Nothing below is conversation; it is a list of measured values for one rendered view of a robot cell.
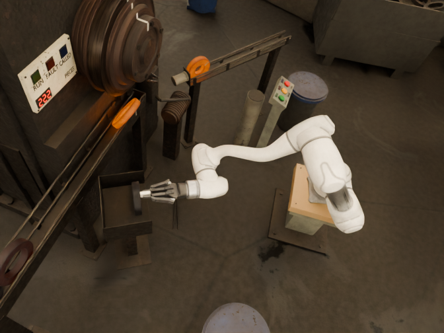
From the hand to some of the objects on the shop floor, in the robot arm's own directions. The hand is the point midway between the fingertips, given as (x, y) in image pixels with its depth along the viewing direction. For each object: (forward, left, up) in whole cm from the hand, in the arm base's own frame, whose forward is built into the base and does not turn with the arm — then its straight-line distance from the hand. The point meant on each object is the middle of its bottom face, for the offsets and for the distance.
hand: (142, 194), depth 160 cm
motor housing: (-4, -76, -71) cm, 104 cm away
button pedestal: (-72, -93, -72) cm, 138 cm away
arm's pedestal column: (-99, -33, -71) cm, 126 cm away
